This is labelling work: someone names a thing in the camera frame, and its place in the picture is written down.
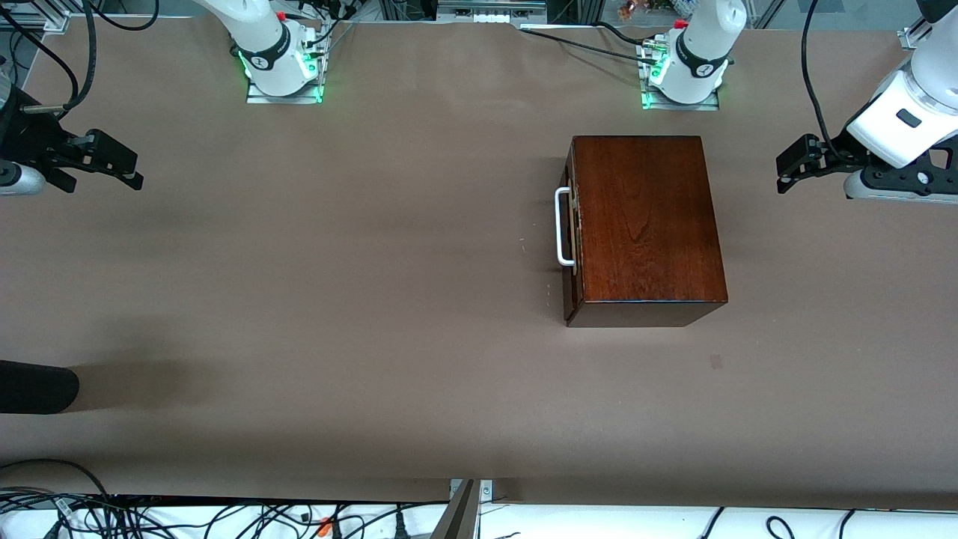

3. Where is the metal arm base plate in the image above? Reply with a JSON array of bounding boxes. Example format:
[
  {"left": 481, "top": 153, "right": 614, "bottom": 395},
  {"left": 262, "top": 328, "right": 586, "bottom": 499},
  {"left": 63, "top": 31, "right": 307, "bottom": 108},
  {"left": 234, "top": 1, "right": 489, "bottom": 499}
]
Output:
[
  {"left": 640, "top": 86, "right": 721, "bottom": 112},
  {"left": 245, "top": 75, "right": 324, "bottom": 104}
]

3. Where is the dark brown wooden cabinet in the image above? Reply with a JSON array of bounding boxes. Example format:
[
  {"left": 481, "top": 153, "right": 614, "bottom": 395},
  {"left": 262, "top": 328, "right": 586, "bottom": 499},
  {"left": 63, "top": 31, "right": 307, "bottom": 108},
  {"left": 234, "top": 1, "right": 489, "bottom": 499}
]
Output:
[{"left": 563, "top": 135, "right": 728, "bottom": 328}]

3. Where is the black ribbed cylinder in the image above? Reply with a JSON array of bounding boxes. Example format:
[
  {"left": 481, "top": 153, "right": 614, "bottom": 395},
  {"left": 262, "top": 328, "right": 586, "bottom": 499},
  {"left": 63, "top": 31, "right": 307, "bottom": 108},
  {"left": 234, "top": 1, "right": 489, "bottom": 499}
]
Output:
[{"left": 0, "top": 359, "right": 80, "bottom": 415}]

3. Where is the white power strip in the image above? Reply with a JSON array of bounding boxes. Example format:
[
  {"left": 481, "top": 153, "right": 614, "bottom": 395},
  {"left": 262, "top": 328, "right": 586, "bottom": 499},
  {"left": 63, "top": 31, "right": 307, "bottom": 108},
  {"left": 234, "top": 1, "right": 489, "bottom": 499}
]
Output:
[{"left": 438, "top": 0, "right": 547, "bottom": 25}]

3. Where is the dark diagonal strut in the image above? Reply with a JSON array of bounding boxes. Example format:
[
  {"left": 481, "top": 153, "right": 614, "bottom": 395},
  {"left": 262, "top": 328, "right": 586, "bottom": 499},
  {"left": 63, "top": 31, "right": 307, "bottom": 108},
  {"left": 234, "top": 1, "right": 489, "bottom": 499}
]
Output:
[{"left": 430, "top": 479, "right": 480, "bottom": 539}]

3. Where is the wooden drawer with white handle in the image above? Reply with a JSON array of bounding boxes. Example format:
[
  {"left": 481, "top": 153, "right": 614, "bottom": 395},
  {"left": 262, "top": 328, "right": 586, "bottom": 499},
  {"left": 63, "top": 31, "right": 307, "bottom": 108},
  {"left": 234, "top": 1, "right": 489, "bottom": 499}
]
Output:
[{"left": 555, "top": 157, "right": 585, "bottom": 299}]

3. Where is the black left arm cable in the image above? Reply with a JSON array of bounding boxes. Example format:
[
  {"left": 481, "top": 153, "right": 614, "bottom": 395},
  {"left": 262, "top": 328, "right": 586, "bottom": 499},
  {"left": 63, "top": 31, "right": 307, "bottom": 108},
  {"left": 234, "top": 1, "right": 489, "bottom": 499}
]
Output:
[{"left": 801, "top": 0, "right": 838, "bottom": 154}]

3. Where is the long black cable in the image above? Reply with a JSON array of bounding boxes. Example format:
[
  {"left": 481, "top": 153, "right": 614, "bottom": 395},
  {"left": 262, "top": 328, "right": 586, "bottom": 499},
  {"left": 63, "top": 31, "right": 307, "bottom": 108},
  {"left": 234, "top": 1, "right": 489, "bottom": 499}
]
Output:
[{"left": 520, "top": 28, "right": 659, "bottom": 62}]

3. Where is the small aluminium bracket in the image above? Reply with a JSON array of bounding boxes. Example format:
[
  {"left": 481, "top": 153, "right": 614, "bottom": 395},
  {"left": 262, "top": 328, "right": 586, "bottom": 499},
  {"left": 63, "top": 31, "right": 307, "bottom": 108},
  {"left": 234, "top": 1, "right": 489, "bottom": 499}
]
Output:
[{"left": 449, "top": 479, "right": 493, "bottom": 517}]

